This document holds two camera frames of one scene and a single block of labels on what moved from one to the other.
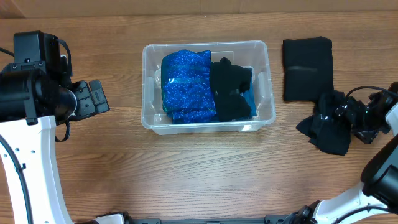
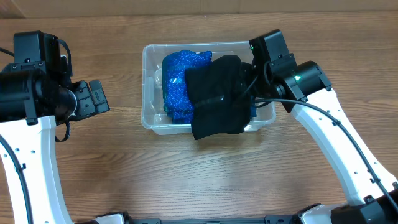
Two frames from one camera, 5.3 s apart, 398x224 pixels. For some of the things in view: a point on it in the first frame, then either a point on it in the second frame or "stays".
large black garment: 308,68 → 219,90
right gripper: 344,112 → 245,74
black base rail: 286,219 stays
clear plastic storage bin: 254,55 stays
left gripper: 90,106 stays
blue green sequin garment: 187,86 stays
